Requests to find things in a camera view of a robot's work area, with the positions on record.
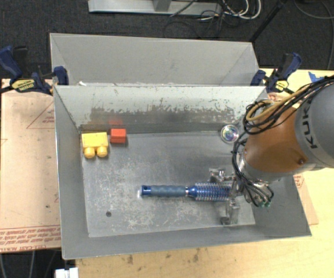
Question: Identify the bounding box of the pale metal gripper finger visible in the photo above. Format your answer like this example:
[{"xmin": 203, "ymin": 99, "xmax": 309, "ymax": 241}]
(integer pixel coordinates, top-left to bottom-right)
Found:
[
  {"xmin": 220, "ymin": 199, "xmax": 241, "ymax": 226},
  {"xmin": 208, "ymin": 168, "xmax": 234, "ymax": 184}
]

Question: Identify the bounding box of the shiny iridescent ball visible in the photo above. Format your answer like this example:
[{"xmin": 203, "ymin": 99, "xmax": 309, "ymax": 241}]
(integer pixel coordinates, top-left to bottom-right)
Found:
[{"xmin": 220, "ymin": 123, "xmax": 240, "ymax": 144}]

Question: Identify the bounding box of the grey metal bin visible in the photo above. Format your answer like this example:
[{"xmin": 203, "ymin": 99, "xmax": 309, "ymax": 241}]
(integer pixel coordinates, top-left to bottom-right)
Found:
[{"xmin": 49, "ymin": 32, "xmax": 313, "ymax": 261}]

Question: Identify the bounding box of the blue hair brush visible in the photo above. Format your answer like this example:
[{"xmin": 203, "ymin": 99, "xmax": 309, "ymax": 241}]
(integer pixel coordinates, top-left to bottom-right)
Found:
[{"xmin": 140, "ymin": 182, "xmax": 234, "ymax": 203}]

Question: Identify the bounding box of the red toy block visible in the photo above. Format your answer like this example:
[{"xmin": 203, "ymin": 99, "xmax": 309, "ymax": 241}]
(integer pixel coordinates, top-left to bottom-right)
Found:
[{"xmin": 109, "ymin": 127, "xmax": 128, "ymax": 145}]

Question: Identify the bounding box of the yellow toy building block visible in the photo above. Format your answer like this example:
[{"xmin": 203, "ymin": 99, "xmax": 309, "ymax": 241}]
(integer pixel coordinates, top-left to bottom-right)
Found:
[{"xmin": 81, "ymin": 131, "xmax": 110, "ymax": 160}]

